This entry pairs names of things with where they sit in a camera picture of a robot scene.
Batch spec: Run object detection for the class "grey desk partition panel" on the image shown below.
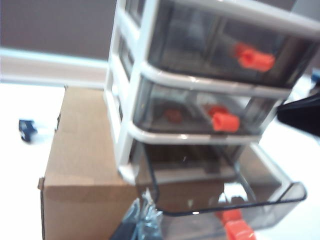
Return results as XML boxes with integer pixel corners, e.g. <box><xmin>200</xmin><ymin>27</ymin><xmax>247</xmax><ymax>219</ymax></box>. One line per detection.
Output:
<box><xmin>0</xmin><ymin>0</ymin><xmax>121</xmax><ymax>61</ymax></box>

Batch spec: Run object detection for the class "white plastic drawer cabinet frame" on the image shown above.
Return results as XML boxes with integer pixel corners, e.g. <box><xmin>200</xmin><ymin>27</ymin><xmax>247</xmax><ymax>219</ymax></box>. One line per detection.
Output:
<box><xmin>103</xmin><ymin>0</ymin><xmax>320</xmax><ymax>186</ymax></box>

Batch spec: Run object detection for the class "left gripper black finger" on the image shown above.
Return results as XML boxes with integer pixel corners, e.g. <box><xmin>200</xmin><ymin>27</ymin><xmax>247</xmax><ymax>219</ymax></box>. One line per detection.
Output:
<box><xmin>109</xmin><ymin>195</ymin><xmax>165</xmax><ymax>240</ymax></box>

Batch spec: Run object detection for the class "brown cardboard box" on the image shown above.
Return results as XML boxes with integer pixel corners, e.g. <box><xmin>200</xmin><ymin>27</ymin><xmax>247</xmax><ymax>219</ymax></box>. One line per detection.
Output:
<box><xmin>37</xmin><ymin>84</ymin><xmax>166</xmax><ymax>240</ymax></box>

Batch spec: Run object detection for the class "grey translucent drawer red knob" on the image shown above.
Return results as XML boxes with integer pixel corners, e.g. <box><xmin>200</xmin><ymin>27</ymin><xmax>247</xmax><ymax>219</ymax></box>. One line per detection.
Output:
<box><xmin>145</xmin><ymin>0</ymin><xmax>318</xmax><ymax>89</ymax></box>
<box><xmin>131</xmin><ymin>79</ymin><xmax>284</xmax><ymax>138</ymax></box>
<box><xmin>134</xmin><ymin>141</ymin><xmax>308</xmax><ymax>240</ymax></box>

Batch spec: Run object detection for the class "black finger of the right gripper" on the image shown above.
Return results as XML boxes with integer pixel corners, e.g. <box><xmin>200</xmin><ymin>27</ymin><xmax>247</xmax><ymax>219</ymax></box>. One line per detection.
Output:
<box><xmin>276</xmin><ymin>92</ymin><xmax>320</xmax><ymax>138</ymax></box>

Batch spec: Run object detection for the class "small dark blue object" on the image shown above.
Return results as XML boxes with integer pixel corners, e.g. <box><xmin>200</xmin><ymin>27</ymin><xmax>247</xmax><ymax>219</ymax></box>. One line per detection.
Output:
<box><xmin>18</xmin><ymin>118</ymin><xmax>39</xmax><ymax>144</ymax></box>

